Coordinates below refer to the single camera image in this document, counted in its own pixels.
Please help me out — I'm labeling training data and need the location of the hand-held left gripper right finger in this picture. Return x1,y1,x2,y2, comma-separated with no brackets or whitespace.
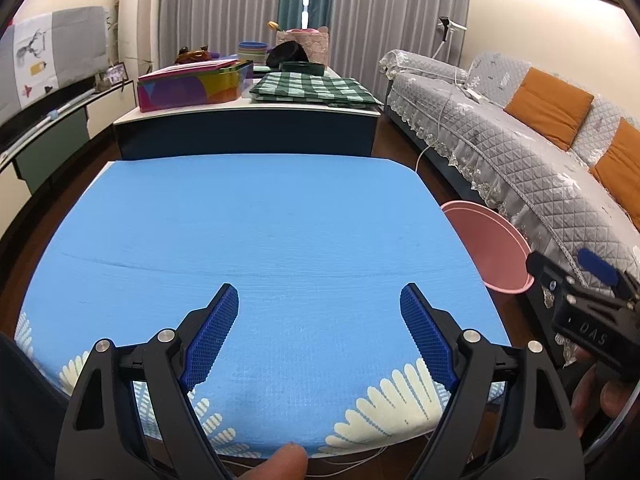
399,282,586,480

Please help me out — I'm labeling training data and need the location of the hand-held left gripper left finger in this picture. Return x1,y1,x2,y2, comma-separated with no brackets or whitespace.
55,282,240,480

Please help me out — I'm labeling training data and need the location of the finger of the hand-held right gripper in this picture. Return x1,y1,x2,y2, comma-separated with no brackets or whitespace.
525,251,576,311
577,247,640,306

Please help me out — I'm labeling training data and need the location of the pink plastic bin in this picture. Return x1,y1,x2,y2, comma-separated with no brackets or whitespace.
440,200,535,295

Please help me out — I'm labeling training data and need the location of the person's right hand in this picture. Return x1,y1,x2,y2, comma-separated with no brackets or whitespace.
570,347,640,441

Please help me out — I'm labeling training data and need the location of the person's left hand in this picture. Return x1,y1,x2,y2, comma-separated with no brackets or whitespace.
250,444,309,480

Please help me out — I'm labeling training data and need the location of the orange cushion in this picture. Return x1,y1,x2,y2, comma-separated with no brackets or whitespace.
590,117,640,233
504,67,596,151

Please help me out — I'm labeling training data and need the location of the blue table mat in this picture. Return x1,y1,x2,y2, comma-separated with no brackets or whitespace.
14,152,513,461

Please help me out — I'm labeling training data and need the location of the grey quilted cushion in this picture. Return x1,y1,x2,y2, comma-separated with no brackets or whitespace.
570,95,640,166
467,52,533,106

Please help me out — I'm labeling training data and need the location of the grey quilted sofa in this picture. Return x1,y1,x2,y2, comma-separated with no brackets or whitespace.
378,50,640,366

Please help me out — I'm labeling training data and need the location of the dark coffee table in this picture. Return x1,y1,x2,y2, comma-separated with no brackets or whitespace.
112,62,383,161

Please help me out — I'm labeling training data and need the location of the colourful rectangular box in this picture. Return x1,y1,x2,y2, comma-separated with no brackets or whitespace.
136,58,255,113

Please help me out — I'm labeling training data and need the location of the television cabinet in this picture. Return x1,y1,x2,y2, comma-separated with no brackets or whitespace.
0,77,138,196

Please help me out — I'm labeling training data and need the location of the green checkered cloth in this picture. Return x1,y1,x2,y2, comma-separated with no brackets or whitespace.
248,71,383,108

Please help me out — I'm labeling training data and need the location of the brown toy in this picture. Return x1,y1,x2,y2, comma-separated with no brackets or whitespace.
175,46,212,65

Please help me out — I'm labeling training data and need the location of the dark green round tin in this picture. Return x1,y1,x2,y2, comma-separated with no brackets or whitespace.
280,61,328,77

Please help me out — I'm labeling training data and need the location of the stack of coloured bowls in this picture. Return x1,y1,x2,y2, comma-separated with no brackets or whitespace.
236,41,269,64

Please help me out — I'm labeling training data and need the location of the black hat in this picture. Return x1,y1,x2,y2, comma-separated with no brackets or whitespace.
265,41,311,68

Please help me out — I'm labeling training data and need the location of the grey curtain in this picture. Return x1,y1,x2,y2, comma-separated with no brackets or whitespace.
327,0,473,103
157,0,286,68

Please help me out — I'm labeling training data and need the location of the pink lace basket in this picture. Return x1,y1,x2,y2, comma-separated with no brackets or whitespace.
275,27,331,67

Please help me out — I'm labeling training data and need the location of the grey television cover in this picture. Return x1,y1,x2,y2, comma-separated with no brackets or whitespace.
0,6,111,121

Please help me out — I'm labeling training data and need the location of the white standing air conditioner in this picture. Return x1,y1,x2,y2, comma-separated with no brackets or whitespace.
120,0,163,71

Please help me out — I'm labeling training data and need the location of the white power cable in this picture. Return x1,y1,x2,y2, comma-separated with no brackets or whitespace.
414,67,481,173

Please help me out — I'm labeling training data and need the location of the small photo frame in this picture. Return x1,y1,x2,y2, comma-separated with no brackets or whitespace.
102,62,128,86

